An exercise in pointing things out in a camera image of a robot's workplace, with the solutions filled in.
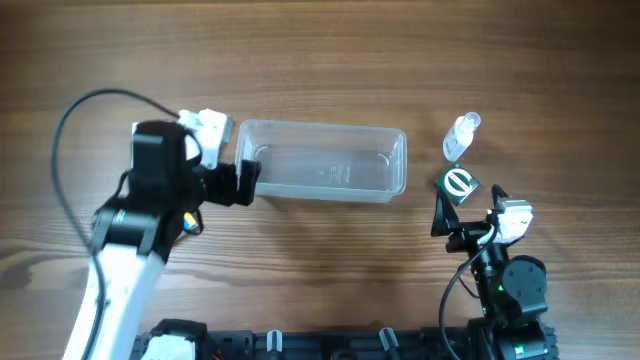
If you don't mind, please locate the blue yellow cough drops bag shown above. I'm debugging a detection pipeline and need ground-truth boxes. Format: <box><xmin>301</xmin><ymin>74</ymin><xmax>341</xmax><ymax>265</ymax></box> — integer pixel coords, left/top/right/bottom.
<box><xmin>183</xmin><ymin>212</ymin><xmax>200</xmax><ymax>234</ymax></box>

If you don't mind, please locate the clear plastic container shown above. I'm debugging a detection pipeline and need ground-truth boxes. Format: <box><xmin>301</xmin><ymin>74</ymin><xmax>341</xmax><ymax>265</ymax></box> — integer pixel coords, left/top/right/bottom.
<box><xmin>236</xmin><ymin>119</ymin><xmax>408</xmax><ymax>203</ymax></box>

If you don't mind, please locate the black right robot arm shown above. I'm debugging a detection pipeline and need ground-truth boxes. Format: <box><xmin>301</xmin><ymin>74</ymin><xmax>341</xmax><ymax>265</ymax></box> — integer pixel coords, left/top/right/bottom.
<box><xmin>431</xmin><ymin>184</ymin><xmax>559</xmax><ymax>359</ymax></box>

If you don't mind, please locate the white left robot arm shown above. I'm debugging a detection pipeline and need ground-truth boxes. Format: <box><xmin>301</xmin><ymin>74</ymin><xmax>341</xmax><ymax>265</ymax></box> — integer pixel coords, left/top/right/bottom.
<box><xmin>64</xmin><ymin>118</ymin><xmax>261</xmax><ymax>359</ymax></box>

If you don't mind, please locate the green round-label box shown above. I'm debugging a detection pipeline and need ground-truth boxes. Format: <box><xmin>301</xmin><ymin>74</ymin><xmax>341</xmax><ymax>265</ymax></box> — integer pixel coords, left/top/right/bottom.
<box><xmin>435</xmin><ymin>163</ymin><xmax>480</xmax><ymax>206</ymax></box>

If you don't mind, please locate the small clear plastic bottle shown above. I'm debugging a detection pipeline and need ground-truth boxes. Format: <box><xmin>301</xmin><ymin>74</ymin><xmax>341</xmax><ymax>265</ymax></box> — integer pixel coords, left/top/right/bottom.
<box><xmin>442</xmin><ymin>112</ymin><xmax>481</xmax><ymax>162</ymax></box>

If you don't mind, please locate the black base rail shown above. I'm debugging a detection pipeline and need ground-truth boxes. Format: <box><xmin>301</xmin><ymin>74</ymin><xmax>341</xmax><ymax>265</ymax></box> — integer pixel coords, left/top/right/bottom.
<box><xmin>130</xmin><ymin>318</ymin><xmax>559</xmax><ymax>360</ymax></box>

